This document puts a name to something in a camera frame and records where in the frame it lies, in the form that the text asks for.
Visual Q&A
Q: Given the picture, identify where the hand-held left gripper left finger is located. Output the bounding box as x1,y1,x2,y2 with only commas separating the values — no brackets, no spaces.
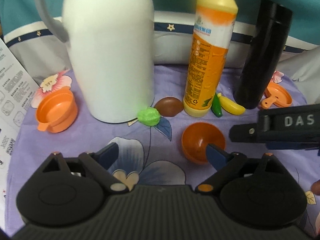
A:
41,142,130,195

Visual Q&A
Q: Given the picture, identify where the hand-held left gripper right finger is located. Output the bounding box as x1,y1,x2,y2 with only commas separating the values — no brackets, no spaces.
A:
194,143,285,195

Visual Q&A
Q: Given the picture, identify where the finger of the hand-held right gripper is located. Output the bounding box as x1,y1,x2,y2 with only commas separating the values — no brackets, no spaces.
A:
265,140,320,151
229,122,266,142

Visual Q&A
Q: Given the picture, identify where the orange bowl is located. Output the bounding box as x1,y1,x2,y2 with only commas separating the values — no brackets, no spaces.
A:
181,122,226,165

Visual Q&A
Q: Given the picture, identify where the yellow toy banana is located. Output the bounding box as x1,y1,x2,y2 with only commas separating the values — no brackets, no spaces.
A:
217,93,246,116

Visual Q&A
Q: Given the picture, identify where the orange toy frying pan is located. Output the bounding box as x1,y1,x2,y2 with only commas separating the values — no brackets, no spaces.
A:
261,82,293,109

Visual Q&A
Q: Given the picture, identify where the green toy pepper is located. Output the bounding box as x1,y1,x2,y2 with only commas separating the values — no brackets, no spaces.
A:
211,92,223,118

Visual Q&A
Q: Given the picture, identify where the purple floral tablecloth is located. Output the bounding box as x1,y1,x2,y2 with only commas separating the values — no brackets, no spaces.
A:
4,65,320,238

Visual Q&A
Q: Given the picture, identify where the green toy lump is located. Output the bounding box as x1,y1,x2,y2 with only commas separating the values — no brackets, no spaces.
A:
137,107,161,128

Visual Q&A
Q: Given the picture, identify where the orange toy pot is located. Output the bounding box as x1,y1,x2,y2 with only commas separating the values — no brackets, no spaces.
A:
35,86,79,133

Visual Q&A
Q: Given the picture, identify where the brown toy egg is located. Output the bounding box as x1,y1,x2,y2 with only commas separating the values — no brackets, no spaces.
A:
153,97,184,118

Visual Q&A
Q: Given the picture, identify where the black thermos bottle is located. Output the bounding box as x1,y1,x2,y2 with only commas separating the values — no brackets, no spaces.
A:
233,0,294,110

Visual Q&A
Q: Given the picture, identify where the yellow orange detergent bottle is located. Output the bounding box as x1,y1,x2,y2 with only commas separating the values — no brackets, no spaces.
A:
183,0,238,117

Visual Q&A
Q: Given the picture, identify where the white printed instruction sheet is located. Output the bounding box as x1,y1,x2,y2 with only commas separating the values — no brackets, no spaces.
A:
0,38,41,200

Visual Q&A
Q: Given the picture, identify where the teal grey star-striped sheet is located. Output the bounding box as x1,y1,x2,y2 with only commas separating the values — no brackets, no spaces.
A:
0,0,320,85

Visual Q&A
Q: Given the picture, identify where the white thermos jug grey handle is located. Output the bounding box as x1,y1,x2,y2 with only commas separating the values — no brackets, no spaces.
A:
32,0,156,124

